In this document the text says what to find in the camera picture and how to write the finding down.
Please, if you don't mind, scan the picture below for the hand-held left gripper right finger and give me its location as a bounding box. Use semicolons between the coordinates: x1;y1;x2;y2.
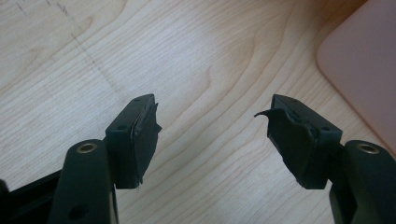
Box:
254;93;396;224

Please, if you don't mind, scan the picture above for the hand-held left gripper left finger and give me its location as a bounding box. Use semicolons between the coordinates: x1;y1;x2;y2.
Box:
48;93;163;224

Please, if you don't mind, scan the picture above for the pink mat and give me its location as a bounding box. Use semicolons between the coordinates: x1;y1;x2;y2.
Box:
317;0;396;154

